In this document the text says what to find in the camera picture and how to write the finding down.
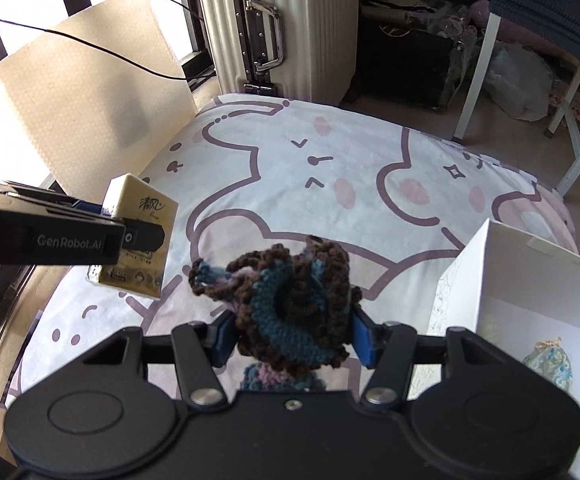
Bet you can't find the small white printed box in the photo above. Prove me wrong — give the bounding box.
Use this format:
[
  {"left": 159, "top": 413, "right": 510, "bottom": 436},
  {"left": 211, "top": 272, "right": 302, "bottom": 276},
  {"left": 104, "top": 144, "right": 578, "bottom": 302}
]
[{"left": 87, "top": 174, "right": 178, "bottom": 299}]

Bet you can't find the brown blue crochet flower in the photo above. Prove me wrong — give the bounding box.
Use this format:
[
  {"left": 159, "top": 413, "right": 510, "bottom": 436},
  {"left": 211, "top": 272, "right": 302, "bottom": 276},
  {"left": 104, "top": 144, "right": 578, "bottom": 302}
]
[{"left": 188, "top": 236, "right": 363, "bottom": 392}]

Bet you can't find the blue floral drawstring pouch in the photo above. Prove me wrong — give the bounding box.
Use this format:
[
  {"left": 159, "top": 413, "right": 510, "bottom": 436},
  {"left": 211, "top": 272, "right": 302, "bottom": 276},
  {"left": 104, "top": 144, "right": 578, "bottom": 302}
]
[{"left": 522, "top": 337, "right": 573, "bottom": 392}]

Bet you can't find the beige cardboard panel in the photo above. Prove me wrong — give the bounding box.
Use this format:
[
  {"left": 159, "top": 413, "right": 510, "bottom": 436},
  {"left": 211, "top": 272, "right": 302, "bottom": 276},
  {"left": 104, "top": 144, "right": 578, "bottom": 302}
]
[{"left": 0, "top": 0, "right": 197, "bottom": 202}]

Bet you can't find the cartoon print bed sheet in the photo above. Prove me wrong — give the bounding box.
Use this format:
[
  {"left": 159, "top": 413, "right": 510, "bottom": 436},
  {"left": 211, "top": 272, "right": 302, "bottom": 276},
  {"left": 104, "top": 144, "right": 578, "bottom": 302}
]
[{"left": 9, "top": 94, "right": 575, "bottom": 396}]

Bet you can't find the white cardboard box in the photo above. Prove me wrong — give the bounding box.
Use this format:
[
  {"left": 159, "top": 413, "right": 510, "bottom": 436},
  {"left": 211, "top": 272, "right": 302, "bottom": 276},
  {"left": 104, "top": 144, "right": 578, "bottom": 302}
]
[{"left": 427, "top": 220, "right": 580, "bottom": 479}]

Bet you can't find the white ribbed suitcase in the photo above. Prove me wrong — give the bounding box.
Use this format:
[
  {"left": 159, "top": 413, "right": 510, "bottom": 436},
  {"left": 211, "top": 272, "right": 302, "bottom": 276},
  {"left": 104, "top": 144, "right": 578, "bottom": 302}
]
[{"left": 201, "top": 0, "right": 358, "bottom": 105}]

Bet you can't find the white plastic bag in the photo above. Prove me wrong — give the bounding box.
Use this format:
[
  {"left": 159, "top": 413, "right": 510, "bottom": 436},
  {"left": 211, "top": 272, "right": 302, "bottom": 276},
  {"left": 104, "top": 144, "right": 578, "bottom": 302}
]
[{"left": 483, "top": 42, "right": 554, "bottom": 122}]

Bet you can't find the black bag on floor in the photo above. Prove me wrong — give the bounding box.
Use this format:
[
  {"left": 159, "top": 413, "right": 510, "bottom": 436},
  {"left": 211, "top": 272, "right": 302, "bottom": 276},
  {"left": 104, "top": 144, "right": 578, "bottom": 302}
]
[{"left": 344, "top": 0, "right": 478, "bottom": 110}]

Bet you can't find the black cable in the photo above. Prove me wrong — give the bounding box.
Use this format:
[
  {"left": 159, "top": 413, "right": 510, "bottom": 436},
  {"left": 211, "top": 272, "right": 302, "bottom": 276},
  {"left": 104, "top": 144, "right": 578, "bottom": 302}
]
[{"left": 0, "top": 0, "right": 216, "bottom": 84}]

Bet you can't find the white metal frame table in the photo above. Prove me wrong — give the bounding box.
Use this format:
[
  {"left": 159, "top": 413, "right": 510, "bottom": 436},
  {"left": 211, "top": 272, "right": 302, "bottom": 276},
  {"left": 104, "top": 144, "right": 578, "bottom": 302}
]
[{"left": 453, "top": 12, "right": 580, "bottom": 197}]

